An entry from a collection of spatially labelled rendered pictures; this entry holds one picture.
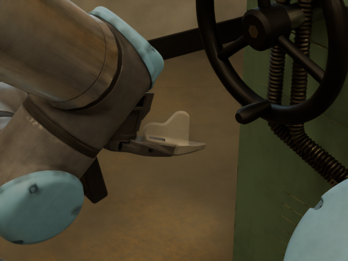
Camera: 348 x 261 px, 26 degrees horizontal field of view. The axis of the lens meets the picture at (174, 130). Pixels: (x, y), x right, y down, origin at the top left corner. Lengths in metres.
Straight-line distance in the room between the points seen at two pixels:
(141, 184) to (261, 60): 0.83
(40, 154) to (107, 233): 1.24
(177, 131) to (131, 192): 1.12
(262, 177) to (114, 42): 0.85
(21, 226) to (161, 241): 1.21
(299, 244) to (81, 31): 0.24
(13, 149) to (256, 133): 0.79
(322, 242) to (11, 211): 0.31
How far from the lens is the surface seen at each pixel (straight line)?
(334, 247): 0.53
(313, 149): 1.17
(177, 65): 2.71
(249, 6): 1.36
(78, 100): 0.67
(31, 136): 0.72
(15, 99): 0.84
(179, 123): 0.97
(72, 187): 0.73
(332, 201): 0.54
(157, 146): 0.96
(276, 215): 1.49
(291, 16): 1.08
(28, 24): 0.54
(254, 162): 1.48
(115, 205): 2.04
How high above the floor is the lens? 1.25
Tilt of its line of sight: 32 degrees down
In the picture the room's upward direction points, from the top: straight up
